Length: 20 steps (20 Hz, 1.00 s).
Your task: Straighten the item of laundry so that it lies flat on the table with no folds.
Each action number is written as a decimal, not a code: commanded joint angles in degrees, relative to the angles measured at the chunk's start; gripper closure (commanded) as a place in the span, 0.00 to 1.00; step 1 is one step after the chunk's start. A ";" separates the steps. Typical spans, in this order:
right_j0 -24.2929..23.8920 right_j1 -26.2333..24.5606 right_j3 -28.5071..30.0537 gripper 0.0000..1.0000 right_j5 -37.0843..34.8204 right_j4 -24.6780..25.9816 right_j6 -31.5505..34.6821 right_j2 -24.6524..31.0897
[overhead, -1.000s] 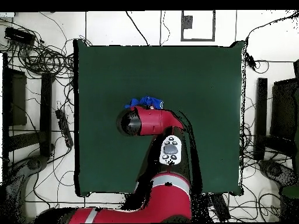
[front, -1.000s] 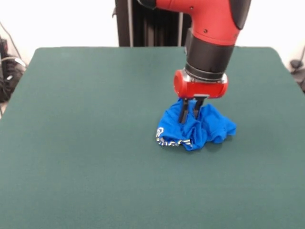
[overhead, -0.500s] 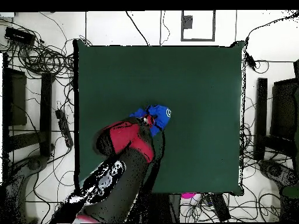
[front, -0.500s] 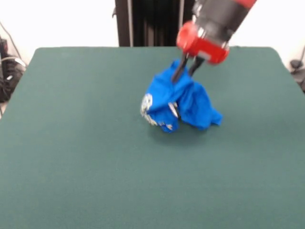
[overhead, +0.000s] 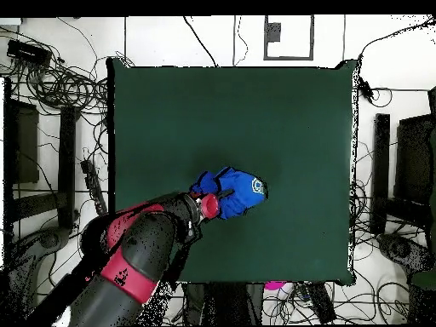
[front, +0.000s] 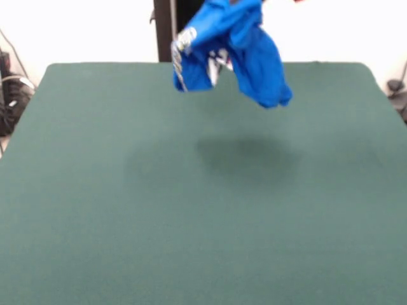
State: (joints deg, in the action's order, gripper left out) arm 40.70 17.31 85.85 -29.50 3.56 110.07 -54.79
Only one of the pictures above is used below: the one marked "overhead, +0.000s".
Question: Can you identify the blue printed t-shirt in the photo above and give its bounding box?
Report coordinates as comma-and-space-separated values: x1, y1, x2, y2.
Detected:
189, 165, 269, 221

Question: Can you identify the dark green table cloth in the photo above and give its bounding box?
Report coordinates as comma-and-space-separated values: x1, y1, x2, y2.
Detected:
106, 56, 358, 286

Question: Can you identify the pink object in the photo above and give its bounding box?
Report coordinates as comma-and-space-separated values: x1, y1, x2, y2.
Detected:
263, 280, 295, 291

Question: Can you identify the black power strip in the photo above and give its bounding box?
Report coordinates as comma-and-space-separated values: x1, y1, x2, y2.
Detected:
80, 158, 109, 216
305, 282, 337, 324

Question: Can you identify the black chair base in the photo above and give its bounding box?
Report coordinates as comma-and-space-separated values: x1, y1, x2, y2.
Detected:
376, 232, 436, 290
6, 226, 71, 307

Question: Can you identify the black power adapter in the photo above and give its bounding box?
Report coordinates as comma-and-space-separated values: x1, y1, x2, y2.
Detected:
357, 76, 375, 103

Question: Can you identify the black electronics box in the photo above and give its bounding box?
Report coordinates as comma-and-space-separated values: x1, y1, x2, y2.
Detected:
6, 38, 53, 67

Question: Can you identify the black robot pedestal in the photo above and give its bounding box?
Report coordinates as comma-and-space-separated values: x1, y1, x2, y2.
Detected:
181, 282, 265, 326

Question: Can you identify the black wooden furniture frame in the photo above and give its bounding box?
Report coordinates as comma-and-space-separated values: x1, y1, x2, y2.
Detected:
370, 86, 436, 236
3, 77, 81, 236

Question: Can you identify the black cable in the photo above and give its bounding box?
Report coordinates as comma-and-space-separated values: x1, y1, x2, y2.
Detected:
182, 15, 218, 68

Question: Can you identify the grey square frame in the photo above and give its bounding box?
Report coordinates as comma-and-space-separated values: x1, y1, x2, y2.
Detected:
262, 14, 315, 61

